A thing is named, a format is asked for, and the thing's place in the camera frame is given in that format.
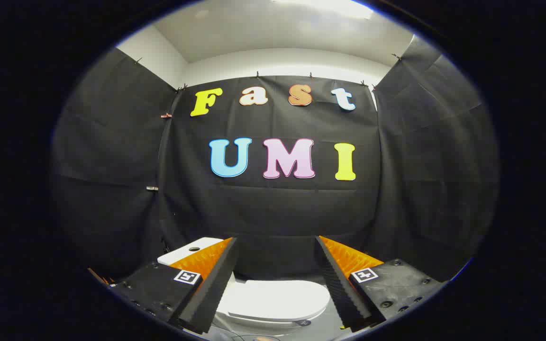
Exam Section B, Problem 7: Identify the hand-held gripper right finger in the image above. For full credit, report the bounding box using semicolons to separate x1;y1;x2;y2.
314;235;446;333

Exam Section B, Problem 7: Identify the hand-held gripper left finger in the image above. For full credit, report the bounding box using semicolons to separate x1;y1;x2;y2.
111;237;239;335

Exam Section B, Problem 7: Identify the white ceramic toilet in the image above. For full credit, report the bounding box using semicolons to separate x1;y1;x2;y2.
157;237;330;335

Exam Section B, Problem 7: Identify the black backdrop cloth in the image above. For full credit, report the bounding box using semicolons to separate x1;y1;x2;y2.
50;36;499;285

